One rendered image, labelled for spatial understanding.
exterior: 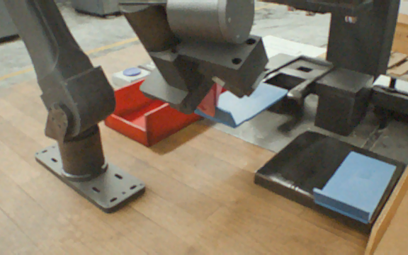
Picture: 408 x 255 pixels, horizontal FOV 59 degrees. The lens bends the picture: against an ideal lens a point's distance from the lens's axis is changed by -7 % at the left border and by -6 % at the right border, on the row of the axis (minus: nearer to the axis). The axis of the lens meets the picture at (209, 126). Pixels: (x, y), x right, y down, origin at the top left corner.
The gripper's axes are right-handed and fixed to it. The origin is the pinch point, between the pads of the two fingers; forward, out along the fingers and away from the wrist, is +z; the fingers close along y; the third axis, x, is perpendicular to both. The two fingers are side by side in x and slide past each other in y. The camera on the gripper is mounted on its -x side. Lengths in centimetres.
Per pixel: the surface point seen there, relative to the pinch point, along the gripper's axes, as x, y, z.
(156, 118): 12.1, -2.0, 6.0
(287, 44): 23, 49, 43
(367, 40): -5.2, 42.1, 25.7
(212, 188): -2.6, -7.4, 7.8
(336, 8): -6.4, 25.6, 2.9
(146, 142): 12.3, -5.6, 7.9
